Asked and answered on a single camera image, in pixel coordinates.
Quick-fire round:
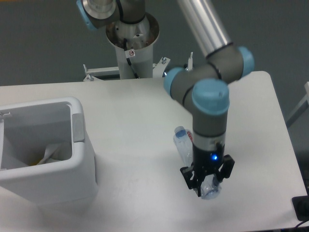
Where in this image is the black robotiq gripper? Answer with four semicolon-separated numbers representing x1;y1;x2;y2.
180;143;235;197

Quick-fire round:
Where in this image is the white frame at right edge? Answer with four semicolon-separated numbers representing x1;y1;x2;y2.
286;82;309;128

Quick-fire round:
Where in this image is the clear plastic water bottle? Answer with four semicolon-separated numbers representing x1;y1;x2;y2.
173;126;222;200

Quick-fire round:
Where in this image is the white plastic wrapper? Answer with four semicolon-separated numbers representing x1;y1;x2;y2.
38;142;72;165

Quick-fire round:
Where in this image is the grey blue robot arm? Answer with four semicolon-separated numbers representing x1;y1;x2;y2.
77;0;254;199

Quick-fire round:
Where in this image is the white metal base frame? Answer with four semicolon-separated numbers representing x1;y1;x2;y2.
83;51;195;82

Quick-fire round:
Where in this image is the white plastic trash can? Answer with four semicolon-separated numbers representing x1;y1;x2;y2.
0;97;98;205

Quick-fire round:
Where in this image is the black pedestal cable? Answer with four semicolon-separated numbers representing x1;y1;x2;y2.
123;38;140;79

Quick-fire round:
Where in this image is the black device at table corner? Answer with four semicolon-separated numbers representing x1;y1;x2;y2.
292;195;309;221

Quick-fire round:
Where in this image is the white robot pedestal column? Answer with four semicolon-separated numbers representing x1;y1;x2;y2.
106;13;159;79

